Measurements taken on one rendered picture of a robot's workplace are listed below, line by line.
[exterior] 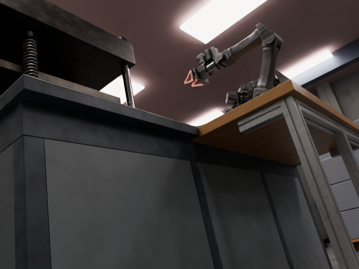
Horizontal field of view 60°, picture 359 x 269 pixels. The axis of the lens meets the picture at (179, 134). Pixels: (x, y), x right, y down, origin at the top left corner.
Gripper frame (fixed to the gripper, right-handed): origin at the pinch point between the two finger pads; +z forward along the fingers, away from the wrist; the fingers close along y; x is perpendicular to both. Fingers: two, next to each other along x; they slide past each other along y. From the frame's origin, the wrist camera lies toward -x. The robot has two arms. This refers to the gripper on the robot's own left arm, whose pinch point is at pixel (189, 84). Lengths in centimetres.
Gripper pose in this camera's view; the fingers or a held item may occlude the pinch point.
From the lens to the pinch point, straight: 172.4
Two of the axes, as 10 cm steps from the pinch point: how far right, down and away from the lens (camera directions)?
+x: 2.2, 9.0, -3.7
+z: -7.1, 4.1, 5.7
